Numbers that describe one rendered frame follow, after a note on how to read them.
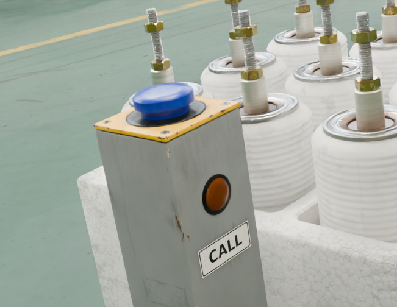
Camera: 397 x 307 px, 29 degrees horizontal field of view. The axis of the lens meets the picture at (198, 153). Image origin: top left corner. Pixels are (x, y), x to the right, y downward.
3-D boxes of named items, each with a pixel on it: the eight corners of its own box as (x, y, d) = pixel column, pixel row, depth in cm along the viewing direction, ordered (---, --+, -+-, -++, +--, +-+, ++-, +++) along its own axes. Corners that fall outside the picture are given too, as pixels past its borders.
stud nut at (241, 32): (250, 38, 65) (249, 28, 65) (233, 38, 66) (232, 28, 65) (260, 31, 66) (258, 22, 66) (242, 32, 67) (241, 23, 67)
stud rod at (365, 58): (368, 105, 61) (360, 11, 58) (378, 106, 60) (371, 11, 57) (360, 108, 60) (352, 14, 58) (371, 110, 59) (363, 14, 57)
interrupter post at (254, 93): (268, 116, 67) (263, 80, 66) (241, 117, 68) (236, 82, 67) (272, 107, 69) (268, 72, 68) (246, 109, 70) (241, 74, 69)
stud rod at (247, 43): (257, 96, 67) (246, 11, 65) (247, 96, 68) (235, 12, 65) (261, 92, 68) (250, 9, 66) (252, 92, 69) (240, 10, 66)
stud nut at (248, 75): (256, 80, 66) (255, 71, 66) (239, 80, 67) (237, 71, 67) (265, 74, 68) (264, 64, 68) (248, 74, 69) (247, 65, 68)
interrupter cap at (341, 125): (361, 106, 66) (360, 99, 65) (439, 119, 60) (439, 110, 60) (303, 136, 61) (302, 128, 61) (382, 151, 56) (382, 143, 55)
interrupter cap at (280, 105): (293, 124, 64) (291, 117, 64) (206, 130, 66) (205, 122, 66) (304, 96, 71) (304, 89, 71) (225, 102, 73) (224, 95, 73)
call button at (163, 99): (209, 112, 50) (205, 83, 50) (166, 133, 48) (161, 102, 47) (168, 106, 53) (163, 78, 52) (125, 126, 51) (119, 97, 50)
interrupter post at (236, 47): (234, 64, 86) (230, 35, 85) (255, 63, 85) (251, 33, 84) (229, 70, 84) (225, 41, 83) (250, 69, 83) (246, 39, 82)
